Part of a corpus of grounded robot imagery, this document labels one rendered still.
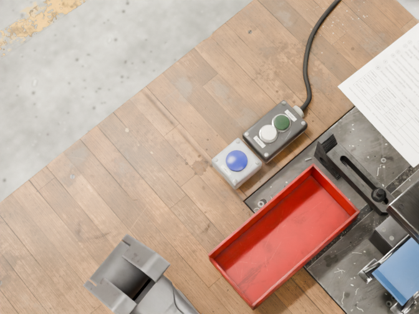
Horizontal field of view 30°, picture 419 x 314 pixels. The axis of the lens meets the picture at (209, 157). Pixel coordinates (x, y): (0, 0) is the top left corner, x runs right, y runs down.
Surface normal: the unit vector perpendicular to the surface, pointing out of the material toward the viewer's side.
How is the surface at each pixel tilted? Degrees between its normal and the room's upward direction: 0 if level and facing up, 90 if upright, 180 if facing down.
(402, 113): 1
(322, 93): 0
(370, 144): 0
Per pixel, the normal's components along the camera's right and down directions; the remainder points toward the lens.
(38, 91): -0.04, -0.30
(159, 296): 0.19, -0.11
